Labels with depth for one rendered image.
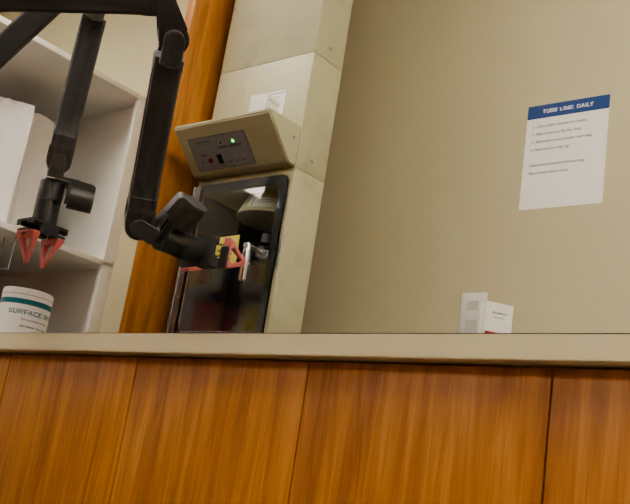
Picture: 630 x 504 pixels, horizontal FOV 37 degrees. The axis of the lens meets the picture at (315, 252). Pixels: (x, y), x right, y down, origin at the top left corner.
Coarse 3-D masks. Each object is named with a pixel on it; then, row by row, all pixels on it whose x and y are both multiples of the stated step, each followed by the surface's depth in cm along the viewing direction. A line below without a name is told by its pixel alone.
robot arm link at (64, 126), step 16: (96, 16) 213; (80, 32) 216; (96, 32) 216; (80, 48) 216; (96, 48) 217; (80, 64) 216; (80, 80) 217; (64, 96) 216; (80, 96) 217; (64, 112) 216; (80, 112) 217; (64, 128) 216; (64, 144) 216; (48, 160) 215
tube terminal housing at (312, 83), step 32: (288, 64) 230; (320, 64) 227; (224, 96) 242; (288, 96) 227; (320, 96) 227; (320, 128) 226; (320, 160) 225; (288, 192) 217; (320, 192) 225; (288, 224) 215; (288, 256) 214; (288, 288) 214; (288, 320) 213
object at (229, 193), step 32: (224, 192) 229; (256, 192) 222; (224, 224) 225; (256, 224) 218; (256, 256) 215; (192, 288) 225; (224, 288) 218; (256, 288) 212; (192, 320) 222; (224, 320) 215; (256, 320) 209
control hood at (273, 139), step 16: (256, 112) 215; (272, 112) 213; (176, 128) 231; (192, 128) 228; (208, 128) 225; (224, 128) 222; (240, 128) 219; (256, 128) 217; (272, 128) 214; (288, 128) 217; (256, 144) 219; (272, 144) 216; (288, 144) 216; (192, 160) 233; (256, 160) 221; (272, 160) 218; (288, 160) 216; (208, 176) 234
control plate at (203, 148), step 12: (228, 132) 222; (240, 132) 220; (192, 144) 231; (204, 144) 228; (216, 144) 226; (228, 144) 224; (240, 144) 222; (204, 156) 230; (216, 156) 228; (240, 156) 223; (252, 156) 221; (204, 168) 232; (216, 168) 230
